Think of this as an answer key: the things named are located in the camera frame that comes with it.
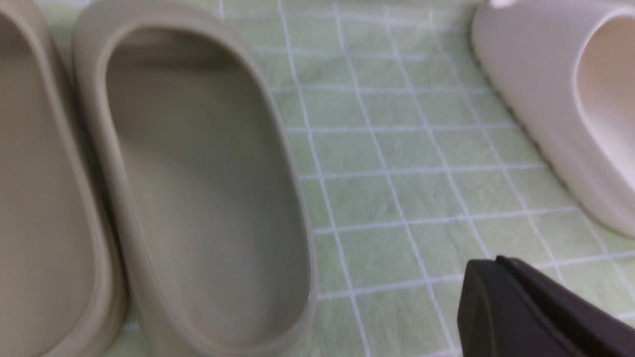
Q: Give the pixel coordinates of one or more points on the cream foam slide left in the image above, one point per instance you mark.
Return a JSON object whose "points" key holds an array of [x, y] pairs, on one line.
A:
{"points": [[566, 70]]}

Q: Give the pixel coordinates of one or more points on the tan foam slide left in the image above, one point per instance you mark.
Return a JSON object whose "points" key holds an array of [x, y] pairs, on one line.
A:
{"points": [[63, 292]]}

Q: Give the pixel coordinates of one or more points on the green checkered table cloth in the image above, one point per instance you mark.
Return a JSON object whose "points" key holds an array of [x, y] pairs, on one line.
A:
{"points": [[410, 166]]}

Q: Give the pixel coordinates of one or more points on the tan foam slide right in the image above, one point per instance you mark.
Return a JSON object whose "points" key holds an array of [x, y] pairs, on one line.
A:
{"points": [[211, 218]]}

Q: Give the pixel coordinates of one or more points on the tan foam slide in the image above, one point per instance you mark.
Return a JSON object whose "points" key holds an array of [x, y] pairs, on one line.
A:
{"points": [[211, 218], [63, 292]]}

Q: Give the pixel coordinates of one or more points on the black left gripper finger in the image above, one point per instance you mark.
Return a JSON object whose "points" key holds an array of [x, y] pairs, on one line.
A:
{"points": [[508, 308]]}

